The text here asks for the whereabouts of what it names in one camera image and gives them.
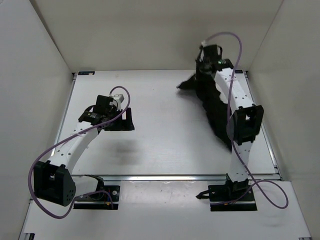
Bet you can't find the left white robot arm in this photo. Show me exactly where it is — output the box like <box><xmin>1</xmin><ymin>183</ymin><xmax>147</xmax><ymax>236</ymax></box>
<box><xmin>32</xmin><ymin>94</ymin><xmax>135</xmax><ymax>207</ymax></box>

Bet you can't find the black pleated skirt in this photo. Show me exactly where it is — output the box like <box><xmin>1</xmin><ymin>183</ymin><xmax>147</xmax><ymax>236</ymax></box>
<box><xmin>176</xmin><ymin>73</ymin><xmax>232</xmax><ymax>152</ymax></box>

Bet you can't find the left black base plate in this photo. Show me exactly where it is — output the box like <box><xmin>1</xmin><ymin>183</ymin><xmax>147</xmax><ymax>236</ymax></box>
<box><xmin>73</xmin><ymin>185</ymin><xmax>121</xmax><ymax>210</ymax></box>

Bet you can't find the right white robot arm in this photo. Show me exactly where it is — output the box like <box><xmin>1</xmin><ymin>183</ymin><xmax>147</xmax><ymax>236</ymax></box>
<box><xmin>195</xmin><ymin>43</ymin><xmax>264</xmax><ymax>200</ymax></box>

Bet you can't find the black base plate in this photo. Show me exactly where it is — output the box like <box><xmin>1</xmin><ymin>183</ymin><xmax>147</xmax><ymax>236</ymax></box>
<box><xmin>73</xmin><ymin>185</ymin><xmax>121</xmax><ymax>210</ymax></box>
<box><xmin>195</xmin><ymin>185</ymin><xmax>258</xmax><ymax>212</ymax></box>

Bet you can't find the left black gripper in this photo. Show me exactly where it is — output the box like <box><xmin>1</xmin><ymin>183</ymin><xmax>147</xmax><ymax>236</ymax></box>
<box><xmin>105</xmin><ymin>105</ymin><xmax>135</xmax><ymax>130</ymax></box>

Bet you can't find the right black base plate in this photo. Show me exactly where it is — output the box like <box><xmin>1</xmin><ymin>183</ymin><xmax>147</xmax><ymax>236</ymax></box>
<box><xmin>195</xmin><ymin>185</ymin><xmax>258</xmax><ymax>212</ymax></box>

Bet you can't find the left blue corner label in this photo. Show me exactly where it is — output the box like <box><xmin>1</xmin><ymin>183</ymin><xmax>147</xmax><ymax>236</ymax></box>
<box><xmin>77</xmin><ymin>71</ymin><xmax>95</xmax><ymax>76</ymax></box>

